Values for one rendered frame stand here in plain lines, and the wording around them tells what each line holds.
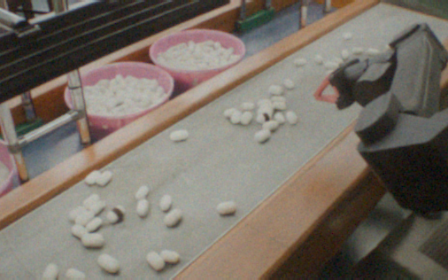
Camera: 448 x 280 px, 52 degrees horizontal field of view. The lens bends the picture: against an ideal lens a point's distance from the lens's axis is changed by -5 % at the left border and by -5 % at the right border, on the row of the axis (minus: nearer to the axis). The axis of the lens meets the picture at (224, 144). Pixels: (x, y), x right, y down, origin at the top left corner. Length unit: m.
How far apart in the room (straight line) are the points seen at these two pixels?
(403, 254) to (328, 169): 0.37
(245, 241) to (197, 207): 0.13
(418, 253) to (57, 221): 0.82
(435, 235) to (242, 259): 0.66
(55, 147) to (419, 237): 0.92
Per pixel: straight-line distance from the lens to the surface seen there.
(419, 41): 0.77
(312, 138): 1.06
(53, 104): 1.28
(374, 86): 0.79
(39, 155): 1.18
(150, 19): 0.77
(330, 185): 0.91
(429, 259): 1.24
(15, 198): 0.94
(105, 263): 0.79
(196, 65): 1.35
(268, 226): 0.81
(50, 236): 0.88
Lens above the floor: 1.35
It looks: 36 degrees down
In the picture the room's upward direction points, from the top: straight up
